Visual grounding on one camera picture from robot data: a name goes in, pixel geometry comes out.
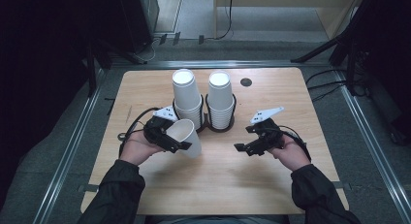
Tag hand-held gripper cable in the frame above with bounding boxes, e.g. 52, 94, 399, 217
278, 124, 313, 163
117, 106, 162, 158

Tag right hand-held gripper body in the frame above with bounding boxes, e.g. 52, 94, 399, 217
244, 106, 286, 154

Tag black double cup holder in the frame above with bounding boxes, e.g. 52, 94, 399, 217
172, 93, 237, 134

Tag stack of white paper cups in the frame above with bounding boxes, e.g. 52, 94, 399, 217
205, 70, 237, 131
172, 68, 205, 131

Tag person's right hand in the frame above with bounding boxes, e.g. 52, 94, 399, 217
267, 134, 312, 173

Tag white floor cable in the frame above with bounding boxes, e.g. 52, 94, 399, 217
137, 35, 163, 63

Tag person's left hand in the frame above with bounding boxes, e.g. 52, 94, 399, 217
118, 129, 164, 167

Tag black tripod stand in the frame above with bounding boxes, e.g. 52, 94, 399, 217
290, 0, 411, 97

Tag black floor cables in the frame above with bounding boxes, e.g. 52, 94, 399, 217
304, 68, 348, 103

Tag left hand-held gripper cable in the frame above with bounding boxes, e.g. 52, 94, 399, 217
117, 106, 162, 158

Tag black hanging cable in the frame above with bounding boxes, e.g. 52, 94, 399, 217
214, 0, 235, 41

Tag grey tape strip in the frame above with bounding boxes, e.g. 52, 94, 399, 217
332, 180, 352, 191
77, 183, 100, 194

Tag metal floor rail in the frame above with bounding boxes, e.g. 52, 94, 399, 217
31, 68, 110, 224
332, 68, 411, 224
109, 59, 332, 70

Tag right hand-held gripper cable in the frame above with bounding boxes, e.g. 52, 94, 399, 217
278, 124, 313, 163

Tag dark equipment cabinet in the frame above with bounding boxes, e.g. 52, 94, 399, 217
117, 0, 161, 55

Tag dark metal stand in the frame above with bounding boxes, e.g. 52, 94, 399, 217
84, 43, 112, 98

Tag single white paper cup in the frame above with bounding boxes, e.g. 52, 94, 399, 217
165, 118, 204, 160

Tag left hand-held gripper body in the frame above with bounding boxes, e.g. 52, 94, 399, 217
142, 105, 180, 151

